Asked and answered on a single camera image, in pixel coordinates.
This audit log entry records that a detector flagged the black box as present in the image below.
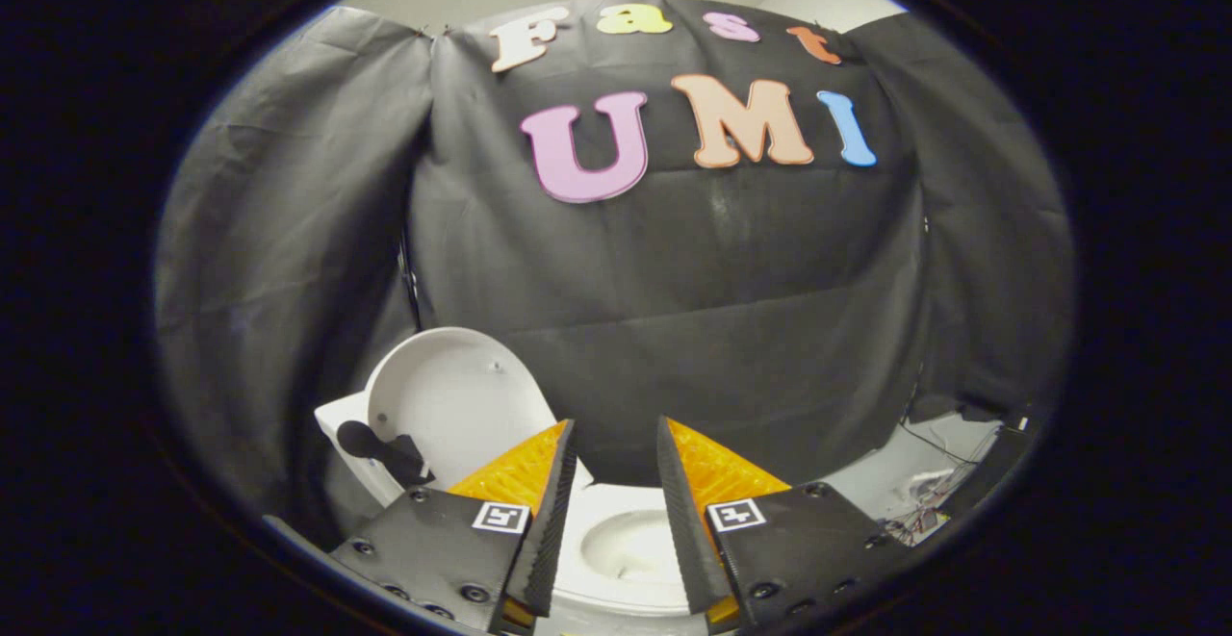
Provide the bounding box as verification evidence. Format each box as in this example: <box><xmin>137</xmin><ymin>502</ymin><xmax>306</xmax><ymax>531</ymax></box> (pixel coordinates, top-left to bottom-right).
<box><xmin>962</xmin><ymin>405</ymin><xmax>1042</xmax><ymax>517</ymax></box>

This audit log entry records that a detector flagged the white toilet lid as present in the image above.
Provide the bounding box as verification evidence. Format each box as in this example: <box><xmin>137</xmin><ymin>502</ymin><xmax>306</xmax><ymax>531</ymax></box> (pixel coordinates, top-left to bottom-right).
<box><xmin>337</xmin><ymin>327</ymin><xmax>596</xmax><ymax>493</ymax></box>

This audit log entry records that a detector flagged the tangle of floor cables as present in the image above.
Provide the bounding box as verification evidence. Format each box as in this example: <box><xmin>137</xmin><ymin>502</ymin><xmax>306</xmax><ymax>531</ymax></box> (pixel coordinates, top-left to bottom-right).
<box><xmin>881</xmin><ymin>420</ymin><xmax>1007</xmax><ymax>546</ymax></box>

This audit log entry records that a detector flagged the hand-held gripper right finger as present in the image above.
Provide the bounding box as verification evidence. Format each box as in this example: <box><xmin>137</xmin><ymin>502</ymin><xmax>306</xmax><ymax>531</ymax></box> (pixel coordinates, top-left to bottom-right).
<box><xmin>655</xmin><ymin>415</ymin><xmax>911</xmax><ymax>633</ymax></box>

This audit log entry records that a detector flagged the black backdrop cloth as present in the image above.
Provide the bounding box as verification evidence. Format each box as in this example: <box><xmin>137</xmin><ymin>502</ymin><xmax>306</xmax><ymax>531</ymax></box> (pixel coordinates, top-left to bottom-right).
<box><xmin>154</xmin><ymin>0</ymin><xmax>1074</xmax><ymax>541</ymax></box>

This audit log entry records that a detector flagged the white toilet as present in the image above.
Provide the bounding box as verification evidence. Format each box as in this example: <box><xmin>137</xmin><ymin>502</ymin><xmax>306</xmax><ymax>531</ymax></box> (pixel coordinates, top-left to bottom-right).
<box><xmin>315</xmin><ymin>391</ymin><xmax>718</xmax><ymax>623</ymax></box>

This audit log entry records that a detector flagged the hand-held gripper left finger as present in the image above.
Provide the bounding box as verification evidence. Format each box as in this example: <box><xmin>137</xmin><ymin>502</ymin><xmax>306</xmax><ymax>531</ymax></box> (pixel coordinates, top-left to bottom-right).
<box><xmin>330</xmin><ymin>418</ymin><xmax>578</xmax><ymax>635</ymax></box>

